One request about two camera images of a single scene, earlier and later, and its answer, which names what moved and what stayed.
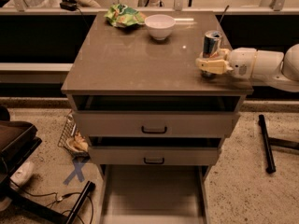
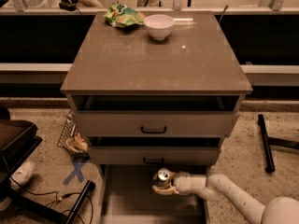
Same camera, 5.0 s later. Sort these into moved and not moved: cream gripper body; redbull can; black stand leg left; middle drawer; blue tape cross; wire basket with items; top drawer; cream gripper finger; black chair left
Moved: cream gripper body; redbull can; cream gripper finger
Not moved: black stand leg left; wire basket with items; blue tape cross; middle drawer; top drawer; black chair left
